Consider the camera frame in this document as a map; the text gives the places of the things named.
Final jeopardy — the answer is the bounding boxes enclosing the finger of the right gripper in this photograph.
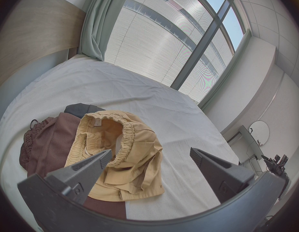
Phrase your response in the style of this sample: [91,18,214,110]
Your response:
[261,154,273,166]

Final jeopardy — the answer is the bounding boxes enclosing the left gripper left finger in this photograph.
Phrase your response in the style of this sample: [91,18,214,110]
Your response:
[45,149,113,206]

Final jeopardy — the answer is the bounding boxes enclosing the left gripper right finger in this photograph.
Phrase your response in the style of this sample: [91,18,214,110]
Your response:
[190,147,256,204]

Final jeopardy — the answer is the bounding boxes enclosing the beige shorts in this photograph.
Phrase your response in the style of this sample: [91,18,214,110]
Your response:
[64,111,165,201]

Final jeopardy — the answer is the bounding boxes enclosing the bed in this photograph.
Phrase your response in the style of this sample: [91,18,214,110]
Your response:
[0,0,240,227]

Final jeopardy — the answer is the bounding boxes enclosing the brown shorts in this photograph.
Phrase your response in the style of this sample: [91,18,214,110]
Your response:
[19,113,127,220]

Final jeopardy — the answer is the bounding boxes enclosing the dark grey garment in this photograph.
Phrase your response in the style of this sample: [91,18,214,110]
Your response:
[64,103,106,119]

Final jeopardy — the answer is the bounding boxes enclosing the blue-green curtain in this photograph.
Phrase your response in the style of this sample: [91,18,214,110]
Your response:
[78,0,130,62]

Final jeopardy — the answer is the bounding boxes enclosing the window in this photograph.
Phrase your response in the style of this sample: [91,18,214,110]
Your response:
[101,0,252,108]

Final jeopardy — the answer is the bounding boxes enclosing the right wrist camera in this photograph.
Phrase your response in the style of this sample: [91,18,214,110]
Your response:
[274,154,288,165]

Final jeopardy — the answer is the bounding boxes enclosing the round wall mirror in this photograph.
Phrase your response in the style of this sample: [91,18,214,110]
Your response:
[249,121,270,146]

